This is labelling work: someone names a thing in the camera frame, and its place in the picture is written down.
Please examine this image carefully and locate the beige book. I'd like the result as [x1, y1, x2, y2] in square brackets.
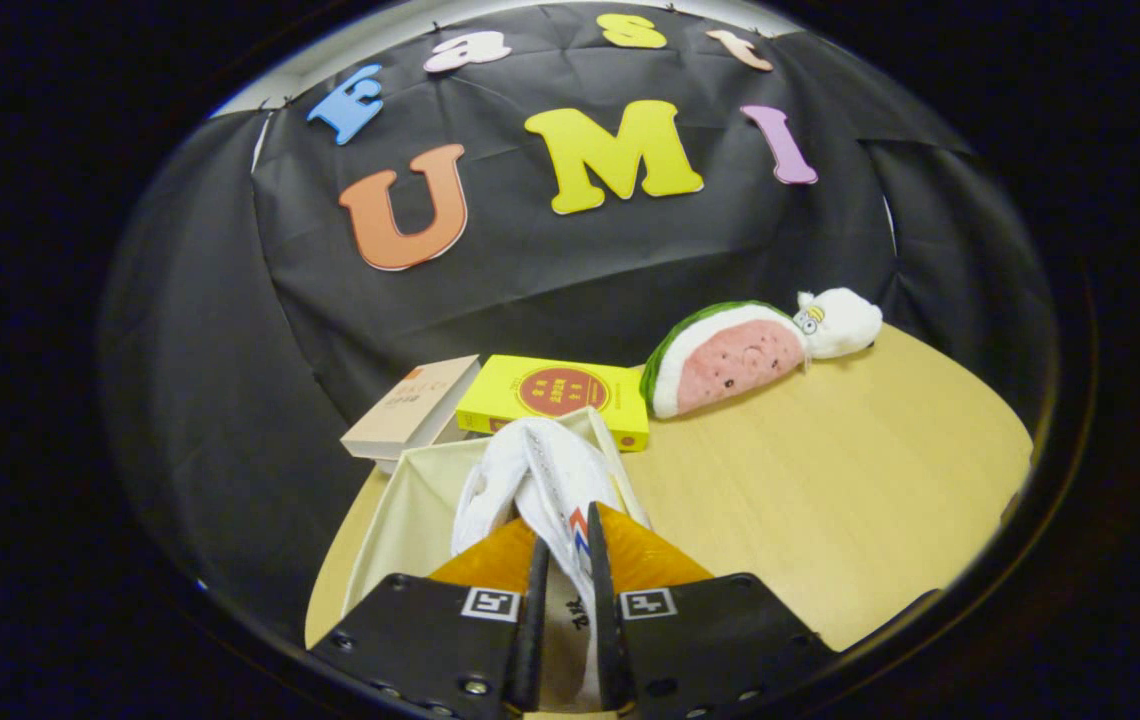
[340, 355, 483, 463]

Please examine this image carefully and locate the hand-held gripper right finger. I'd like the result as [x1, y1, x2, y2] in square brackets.
[585, 503, 836, 720]

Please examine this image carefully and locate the watermelon slice plush toy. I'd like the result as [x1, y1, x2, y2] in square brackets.
[640, 301, 809, 419]

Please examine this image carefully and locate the black backdrop cloth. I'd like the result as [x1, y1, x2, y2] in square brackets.
[95, 0, 1061, 651]

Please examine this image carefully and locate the cream storage box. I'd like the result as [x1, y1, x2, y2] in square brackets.
[340, 405, 651, 621]

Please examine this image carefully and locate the white canvas shoe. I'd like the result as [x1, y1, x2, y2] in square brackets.
[515, 417, 621, 711]
[450, 430, 531, 556]

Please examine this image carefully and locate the yellow book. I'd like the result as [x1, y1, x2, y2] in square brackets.
[456, 355, 651, 453]

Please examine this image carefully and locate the white plush toy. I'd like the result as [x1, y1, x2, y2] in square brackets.
[795, 288, 884, 361]

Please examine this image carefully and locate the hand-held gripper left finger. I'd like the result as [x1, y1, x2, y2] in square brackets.
[310, 503, 551, 716]

